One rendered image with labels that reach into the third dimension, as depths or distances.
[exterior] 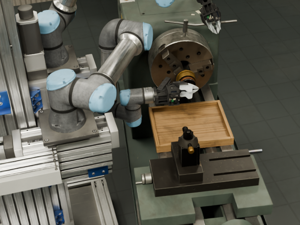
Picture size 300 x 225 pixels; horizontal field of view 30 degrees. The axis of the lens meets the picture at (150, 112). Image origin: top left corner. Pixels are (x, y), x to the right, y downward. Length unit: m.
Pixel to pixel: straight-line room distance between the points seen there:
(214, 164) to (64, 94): 0.69
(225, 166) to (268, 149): 1.60
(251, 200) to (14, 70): 1.08
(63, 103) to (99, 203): 1.19
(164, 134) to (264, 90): 1.96
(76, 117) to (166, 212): 0.52
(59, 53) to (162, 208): 0.89
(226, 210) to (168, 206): 0.25
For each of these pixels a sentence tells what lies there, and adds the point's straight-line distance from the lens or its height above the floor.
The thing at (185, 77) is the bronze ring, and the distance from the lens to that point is 2.62.
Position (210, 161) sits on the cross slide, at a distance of 2.38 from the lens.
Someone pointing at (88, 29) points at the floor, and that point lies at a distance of 5.35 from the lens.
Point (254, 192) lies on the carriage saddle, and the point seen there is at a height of 0.92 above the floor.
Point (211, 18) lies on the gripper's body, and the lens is 2.50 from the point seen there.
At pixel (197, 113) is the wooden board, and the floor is 0.88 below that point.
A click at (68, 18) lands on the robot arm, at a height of 1.33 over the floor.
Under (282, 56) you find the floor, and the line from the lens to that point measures 4.94.
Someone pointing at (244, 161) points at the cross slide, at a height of 0.97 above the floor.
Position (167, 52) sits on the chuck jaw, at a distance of 2.65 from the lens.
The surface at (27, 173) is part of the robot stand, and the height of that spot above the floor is 1.07.
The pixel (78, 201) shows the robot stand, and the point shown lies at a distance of 3.31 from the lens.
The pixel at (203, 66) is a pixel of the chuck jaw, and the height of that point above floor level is 1.11.
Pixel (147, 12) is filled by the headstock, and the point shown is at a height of 1.26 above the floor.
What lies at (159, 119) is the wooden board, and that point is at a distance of 2.73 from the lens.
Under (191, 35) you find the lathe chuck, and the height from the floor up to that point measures 1.23.
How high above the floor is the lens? 2.59
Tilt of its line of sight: 38 degrees down
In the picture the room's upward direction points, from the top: 2 degrees counter-clockwise
